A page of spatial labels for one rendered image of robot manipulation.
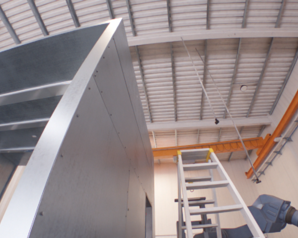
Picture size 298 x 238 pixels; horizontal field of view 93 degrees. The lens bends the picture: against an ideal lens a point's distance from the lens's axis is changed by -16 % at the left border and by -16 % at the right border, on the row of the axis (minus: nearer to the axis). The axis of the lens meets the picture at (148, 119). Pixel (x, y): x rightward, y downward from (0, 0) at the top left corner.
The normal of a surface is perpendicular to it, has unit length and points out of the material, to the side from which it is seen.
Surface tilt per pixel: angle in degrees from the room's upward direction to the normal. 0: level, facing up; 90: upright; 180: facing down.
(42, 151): 90
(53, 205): 90
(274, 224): 132
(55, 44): 180
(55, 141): 90
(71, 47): 180
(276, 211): 90
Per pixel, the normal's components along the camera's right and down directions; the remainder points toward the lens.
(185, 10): -0.06, 0.73
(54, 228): 0.99, -0.10
